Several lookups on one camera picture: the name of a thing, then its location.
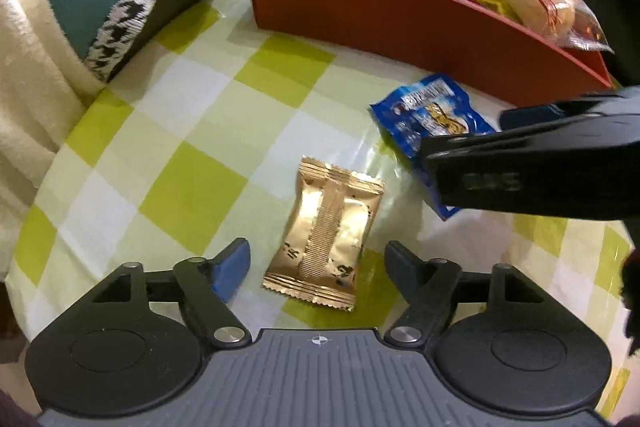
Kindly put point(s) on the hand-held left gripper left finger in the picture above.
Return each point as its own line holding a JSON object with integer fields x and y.
{"x": 232, "y": 264}

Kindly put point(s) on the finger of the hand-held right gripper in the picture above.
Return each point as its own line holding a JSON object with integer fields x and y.
{"x": 530, "y": 116}

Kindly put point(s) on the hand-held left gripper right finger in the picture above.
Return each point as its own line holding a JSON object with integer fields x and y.
{"x": 402, "y": 267}

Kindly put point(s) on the gold foil packet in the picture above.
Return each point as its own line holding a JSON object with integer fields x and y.
{"x": 325, "y": 232}

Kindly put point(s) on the blue snack packet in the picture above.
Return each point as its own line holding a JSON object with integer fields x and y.
{"x": 425, "y": 112}

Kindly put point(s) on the bun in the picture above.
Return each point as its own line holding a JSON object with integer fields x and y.
{"x": 542, "y": 2}

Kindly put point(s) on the red cardboard box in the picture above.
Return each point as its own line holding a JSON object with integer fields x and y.
{"x": 400, "y": 22}

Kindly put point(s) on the green checked tablecloth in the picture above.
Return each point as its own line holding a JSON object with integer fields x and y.
{"x": 200, "y": 117}

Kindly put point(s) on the cream fleece blanket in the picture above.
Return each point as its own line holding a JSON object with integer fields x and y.
{"x": 30, "y": 82}

